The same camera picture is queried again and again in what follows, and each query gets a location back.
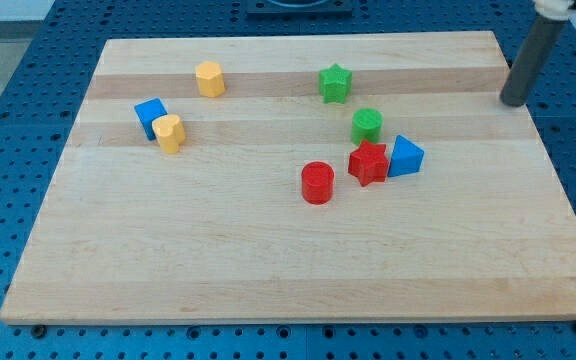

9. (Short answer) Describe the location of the green cylinder block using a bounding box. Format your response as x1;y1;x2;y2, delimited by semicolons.
351;108;383;145

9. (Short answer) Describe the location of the blue triangle block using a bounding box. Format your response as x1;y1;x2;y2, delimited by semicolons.
387;135;425;177

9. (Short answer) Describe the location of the yellow hexagon block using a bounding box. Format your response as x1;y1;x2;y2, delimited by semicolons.
195;61;226;98

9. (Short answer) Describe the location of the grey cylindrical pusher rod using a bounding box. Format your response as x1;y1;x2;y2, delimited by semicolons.
499;14;566;107

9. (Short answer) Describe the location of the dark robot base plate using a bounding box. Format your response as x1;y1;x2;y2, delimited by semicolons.
242;0;354;16

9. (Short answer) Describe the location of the green star block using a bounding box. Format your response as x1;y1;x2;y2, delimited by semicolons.
318;64;353;104

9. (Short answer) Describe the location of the white rod mount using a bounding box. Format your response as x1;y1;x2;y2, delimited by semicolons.
533;0;576;21

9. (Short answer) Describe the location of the blue cube block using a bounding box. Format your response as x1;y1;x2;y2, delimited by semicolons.
134;98;168;141

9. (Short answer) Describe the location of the red star block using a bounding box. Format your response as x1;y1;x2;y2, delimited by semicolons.
348;139;389;187

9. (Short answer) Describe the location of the red cylinder block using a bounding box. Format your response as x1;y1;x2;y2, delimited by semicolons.
301;161;335;205

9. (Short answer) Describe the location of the yellow heart block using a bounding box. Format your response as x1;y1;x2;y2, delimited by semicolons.
152;114;186;154

